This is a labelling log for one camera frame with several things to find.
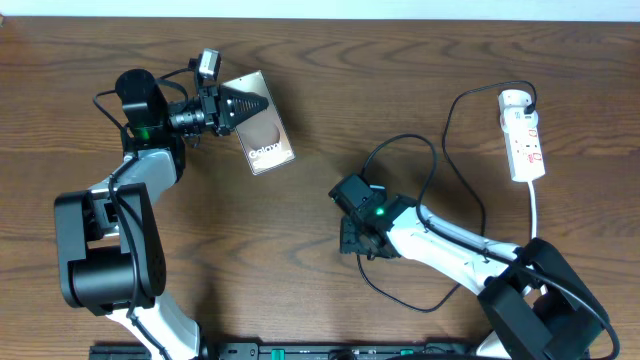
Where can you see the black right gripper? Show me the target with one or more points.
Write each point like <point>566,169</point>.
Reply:
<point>347,243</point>

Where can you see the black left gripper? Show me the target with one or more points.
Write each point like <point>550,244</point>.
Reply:
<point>220,110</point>

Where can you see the Galaxy smartphone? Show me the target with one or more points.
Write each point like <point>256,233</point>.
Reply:
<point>263,137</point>

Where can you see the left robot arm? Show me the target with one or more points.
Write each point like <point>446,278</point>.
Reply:
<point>110,256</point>

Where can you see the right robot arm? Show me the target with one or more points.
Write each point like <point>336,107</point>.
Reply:
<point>537,305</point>

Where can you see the white power strip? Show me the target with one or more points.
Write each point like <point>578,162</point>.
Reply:
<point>524,155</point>

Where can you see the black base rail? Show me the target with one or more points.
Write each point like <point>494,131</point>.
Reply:
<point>256,351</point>

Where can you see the white USB wall charger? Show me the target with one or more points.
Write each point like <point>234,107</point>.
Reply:
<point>513,111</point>

